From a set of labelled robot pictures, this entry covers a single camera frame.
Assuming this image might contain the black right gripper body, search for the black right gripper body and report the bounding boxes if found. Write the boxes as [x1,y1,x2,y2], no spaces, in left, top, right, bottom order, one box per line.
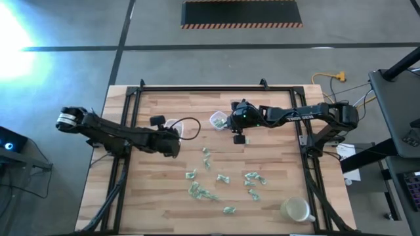
[228,99,263,132]

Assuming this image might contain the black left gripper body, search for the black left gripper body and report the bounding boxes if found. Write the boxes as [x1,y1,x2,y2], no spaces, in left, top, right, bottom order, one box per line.
[149,128,181,159]

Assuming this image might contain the rectangular clear plastic container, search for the rectangular clear plastic container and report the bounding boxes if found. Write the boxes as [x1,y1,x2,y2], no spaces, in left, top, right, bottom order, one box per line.
[163,118,185,139]

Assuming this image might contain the small square clear plastic container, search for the small square clear plastic container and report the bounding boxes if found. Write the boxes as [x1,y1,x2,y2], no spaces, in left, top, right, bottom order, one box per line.
[209,110,230,132]

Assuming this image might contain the black hazard striped floor mat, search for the black hazard striped floor mat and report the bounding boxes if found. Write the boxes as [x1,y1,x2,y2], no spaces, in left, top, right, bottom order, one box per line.
[180,0,304,30]

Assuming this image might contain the cream ceramic mug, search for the cream ceramic mug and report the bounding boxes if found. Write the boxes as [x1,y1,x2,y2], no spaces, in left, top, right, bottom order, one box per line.
[280,195,316,223]

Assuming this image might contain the white paper sheet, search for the white paper sheet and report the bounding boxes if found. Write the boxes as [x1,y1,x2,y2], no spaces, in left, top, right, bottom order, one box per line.
[335,142,362,183]

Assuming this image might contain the black desk leg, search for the black desk leg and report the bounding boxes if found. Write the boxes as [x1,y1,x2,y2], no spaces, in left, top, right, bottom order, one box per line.
[340,138,400,174]

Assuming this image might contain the grey metal stand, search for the grey metal stand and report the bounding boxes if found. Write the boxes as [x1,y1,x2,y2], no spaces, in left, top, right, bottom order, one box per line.
[0,149,53,236]

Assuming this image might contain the black computer box blue light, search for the black computer box blue light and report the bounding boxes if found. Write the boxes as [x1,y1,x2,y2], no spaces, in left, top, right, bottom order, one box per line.
[0,126,29,153]

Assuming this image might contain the dark grey keyboard desk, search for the dark grey keyboard desk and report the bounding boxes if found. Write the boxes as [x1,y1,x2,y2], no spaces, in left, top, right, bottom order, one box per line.
[385,155,420,236]

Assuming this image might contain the black pole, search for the black pole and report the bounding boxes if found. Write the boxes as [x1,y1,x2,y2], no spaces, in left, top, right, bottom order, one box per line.
[382,45,420,82]

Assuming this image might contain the black controller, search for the black controller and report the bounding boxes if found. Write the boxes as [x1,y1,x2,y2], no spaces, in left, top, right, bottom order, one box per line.
[402,129,420,148]

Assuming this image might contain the black keyboard coloured keys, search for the black keyboard coloured keys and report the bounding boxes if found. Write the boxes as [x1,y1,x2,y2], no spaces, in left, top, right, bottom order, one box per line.
[398,170,420,212]

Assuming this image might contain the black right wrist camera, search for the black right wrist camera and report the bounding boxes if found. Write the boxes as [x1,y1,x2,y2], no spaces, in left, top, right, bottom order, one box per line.
[232,132,247,146]

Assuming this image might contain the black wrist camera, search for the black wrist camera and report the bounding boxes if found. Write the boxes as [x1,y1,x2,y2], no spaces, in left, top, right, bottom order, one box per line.
[150,115,167,129]
[232,132,247,146]

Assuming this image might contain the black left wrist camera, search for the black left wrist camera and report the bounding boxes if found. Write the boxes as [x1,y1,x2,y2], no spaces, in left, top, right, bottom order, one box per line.
[150,115,167,129]

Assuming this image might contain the black left camera cable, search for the black left camera cable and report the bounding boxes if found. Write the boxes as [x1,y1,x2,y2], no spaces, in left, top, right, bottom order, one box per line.
[169,117,201,141]

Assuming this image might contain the black metal table frame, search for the black metal table frame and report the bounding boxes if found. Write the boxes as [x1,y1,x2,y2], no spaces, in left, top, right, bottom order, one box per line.
[80,85,354,234]

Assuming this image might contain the yellow extension cord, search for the yellow extension cord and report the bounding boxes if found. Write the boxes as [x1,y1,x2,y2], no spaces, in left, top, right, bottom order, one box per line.
[310,71,377,111]

